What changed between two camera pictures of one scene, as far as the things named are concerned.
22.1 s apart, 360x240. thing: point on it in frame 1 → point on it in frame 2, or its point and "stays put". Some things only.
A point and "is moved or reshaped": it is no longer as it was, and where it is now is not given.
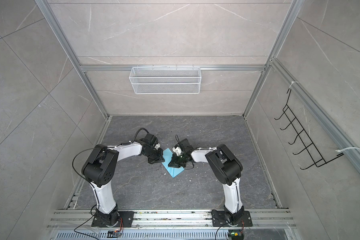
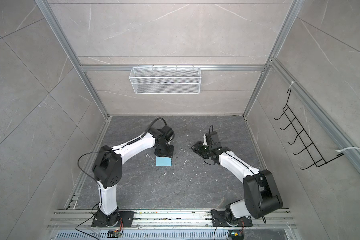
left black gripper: x=160 y=159 → x=169 y=153
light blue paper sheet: x=167 y=154 is moved or reshaped
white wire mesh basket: x=165 y=80 stays put
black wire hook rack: x=317 y=158 stays put
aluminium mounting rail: x=83 y=218 stays put
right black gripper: x=174 y=162 → x=197 y=149
